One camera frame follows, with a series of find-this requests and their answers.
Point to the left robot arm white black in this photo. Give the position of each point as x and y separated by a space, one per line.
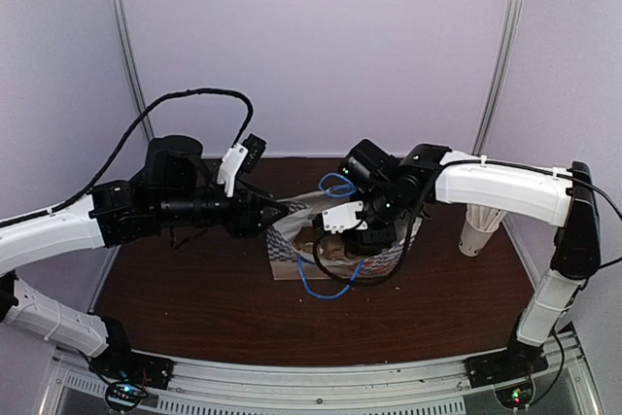
175 188

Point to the left aluminium frame post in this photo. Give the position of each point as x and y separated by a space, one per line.
128 57

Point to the blue checkered paper bag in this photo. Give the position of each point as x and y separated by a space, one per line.
330 262

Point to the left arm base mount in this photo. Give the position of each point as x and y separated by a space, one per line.
140 369

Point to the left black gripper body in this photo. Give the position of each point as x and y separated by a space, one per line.
238 225

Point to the white cup holding straws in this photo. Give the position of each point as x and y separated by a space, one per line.
475 236

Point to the aluminium frame post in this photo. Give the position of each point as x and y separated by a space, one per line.
128 57
509 29

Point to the bundle of wrapped white straws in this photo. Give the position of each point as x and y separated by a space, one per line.
484 219

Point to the aluminium front rail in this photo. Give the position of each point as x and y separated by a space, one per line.
439 386

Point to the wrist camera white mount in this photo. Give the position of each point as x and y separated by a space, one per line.
340 218
240 158

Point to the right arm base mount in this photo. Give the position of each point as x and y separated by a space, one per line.
502 366

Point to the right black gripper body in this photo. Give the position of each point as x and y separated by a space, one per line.
377 239

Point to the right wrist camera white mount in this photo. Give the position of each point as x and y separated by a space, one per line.
340 218

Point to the brown cardboard cup carrier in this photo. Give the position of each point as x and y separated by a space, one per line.
331 247

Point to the right aluminium frame post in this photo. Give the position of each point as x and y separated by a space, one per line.
509 29

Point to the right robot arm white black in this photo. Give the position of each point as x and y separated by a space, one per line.
390 187

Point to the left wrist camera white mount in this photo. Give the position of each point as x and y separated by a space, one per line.
240 158

